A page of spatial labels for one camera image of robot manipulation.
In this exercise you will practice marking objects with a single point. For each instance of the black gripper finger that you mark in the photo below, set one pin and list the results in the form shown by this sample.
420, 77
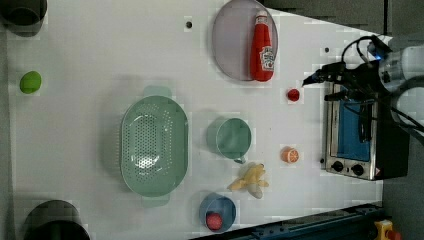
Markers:
342, 95
327, 73

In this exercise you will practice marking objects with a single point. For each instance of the blue bowl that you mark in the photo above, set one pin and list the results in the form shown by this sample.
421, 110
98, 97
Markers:
216, 203

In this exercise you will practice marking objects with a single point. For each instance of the black toaster oven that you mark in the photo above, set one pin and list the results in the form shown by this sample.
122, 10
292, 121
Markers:
363, 141

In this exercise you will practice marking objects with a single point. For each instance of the red ketchup bottle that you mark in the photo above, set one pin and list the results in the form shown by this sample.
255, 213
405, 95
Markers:
262, 54

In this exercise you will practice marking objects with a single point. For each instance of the green mug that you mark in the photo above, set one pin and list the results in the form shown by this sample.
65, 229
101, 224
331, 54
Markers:
230, 138

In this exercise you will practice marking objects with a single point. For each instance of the yellow emergency stop box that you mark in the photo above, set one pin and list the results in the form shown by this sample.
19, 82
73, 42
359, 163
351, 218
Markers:
385, 231

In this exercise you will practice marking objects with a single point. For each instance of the red toy strawberry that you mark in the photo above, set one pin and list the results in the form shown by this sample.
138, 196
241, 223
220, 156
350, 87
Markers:
293, 95

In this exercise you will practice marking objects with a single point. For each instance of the green toy lime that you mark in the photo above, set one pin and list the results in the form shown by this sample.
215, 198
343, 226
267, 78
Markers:
30, 82

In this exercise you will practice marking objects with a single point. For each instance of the black cylinder post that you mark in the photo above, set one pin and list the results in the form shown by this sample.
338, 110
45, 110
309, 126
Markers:
55, 220
23, 12

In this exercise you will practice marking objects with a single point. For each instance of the red fruit in bowl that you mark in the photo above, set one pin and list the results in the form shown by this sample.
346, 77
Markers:
214, 221

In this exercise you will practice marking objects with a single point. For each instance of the grey round plate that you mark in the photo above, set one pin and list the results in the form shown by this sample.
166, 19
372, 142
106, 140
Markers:
233, 33

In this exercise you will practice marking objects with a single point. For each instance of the peeled toy banana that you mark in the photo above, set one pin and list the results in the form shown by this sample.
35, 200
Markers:
252, 181

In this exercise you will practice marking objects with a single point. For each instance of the black cylinder upper post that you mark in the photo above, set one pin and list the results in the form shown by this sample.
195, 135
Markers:
23, 12

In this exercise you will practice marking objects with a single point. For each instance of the black cylinder lower post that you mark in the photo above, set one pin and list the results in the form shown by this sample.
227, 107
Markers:
55, 220

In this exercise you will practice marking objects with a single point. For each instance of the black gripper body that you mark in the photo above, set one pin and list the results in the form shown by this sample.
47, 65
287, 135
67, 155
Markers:
362, 82

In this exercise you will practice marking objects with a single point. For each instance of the green perforated colander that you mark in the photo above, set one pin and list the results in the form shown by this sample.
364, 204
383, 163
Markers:
154, 146

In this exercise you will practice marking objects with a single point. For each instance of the toy orange half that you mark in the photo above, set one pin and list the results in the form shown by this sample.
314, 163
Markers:
290, 155

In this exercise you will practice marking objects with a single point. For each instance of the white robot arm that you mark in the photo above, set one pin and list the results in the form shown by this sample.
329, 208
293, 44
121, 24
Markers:
383, 77

